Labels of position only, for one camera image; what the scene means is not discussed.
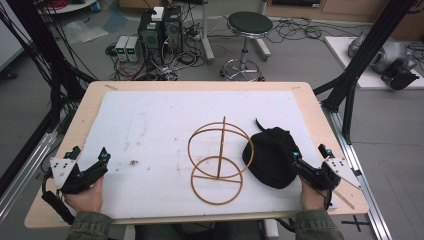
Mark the white floor platform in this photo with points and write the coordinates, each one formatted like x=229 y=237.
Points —
x=370 y=78

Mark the blue tape roll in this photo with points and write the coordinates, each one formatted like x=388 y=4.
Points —
x=95 y=6

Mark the small white box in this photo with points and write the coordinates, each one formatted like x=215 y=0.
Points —
x=158 y=13

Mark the black metal frame stand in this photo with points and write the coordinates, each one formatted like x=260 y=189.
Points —
x=43 y=60
x=363 y=63

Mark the aluminium rail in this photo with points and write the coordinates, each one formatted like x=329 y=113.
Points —
x=23 y=160
x=360 y=166

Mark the grey power supply unit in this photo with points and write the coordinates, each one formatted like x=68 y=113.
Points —
x=121 y=48
x=133 y=48

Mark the black tape cross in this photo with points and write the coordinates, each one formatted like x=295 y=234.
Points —
x=356 y=222

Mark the person's left hand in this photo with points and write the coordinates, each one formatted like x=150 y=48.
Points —
x=87 y=200

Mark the black round stool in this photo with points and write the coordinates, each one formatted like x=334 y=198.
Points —
x=249 y=25

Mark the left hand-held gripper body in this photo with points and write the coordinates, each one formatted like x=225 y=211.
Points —
x=63 y=170

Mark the black cap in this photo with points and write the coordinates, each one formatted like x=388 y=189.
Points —
x=271 y=156

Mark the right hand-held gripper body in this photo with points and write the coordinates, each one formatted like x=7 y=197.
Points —
x=340 y=166

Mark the black device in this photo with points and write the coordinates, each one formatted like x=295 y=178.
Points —
x=398 y=78

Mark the person's right hand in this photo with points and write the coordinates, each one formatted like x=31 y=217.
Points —
x=311 y=200

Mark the white foam mat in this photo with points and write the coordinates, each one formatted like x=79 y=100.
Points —
x=160 y=133

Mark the grey robot shell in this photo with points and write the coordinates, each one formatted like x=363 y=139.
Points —
x=383 y=51

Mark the white round table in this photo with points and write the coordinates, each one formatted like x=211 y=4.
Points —
x=66 y=6

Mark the grey desk leg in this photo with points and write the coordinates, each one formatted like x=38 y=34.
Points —
x=206 y=33

